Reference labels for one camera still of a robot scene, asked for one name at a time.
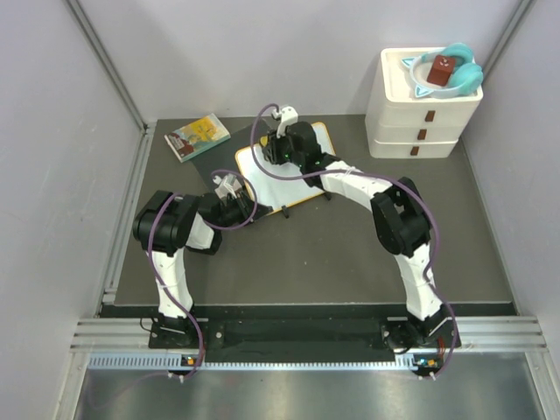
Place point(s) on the right aluminium frame post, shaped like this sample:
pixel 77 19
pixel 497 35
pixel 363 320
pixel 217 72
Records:
pixel 513 24

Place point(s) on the colourful picture book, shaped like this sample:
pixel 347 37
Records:
pixel 197 137

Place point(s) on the slotted grey cable duct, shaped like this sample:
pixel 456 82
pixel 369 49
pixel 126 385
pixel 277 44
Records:
pixel 183 363

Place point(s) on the teal cat ear headphones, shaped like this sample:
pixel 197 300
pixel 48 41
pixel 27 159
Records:
pixel 465 79

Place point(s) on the white three drawer cabinet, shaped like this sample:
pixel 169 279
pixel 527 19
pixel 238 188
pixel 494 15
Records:
pixel 400 126

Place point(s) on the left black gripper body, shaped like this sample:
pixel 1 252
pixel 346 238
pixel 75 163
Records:
pixel 236 211

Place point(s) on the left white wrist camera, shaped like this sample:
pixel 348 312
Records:
pixel 227 187

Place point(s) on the brown cube toy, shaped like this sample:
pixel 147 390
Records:
pixel 441 70

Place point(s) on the aluminium front rail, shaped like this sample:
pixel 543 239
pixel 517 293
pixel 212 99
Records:
pixel 509 334

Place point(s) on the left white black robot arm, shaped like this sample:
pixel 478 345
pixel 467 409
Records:
pixel 167 226

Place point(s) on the left aluminium frame post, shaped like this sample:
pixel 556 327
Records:
pixel 88 30

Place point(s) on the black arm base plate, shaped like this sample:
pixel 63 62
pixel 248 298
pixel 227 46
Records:
pixel 306 340

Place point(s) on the dark grey flat mat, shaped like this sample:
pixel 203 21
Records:
pixel 221 156

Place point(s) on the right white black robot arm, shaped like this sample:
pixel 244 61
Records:
pixel 402 223

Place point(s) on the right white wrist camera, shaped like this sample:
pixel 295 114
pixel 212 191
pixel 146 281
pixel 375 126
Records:
pixel 285 116

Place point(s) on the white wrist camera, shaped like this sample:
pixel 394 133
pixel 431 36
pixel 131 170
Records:
pixel 227 187
pixel 285 116

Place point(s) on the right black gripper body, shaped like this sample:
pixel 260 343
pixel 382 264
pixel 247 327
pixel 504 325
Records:
pixel 283 152

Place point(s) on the aluminium frame post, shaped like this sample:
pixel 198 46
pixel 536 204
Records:
pixel 88 30
pixel 513 24

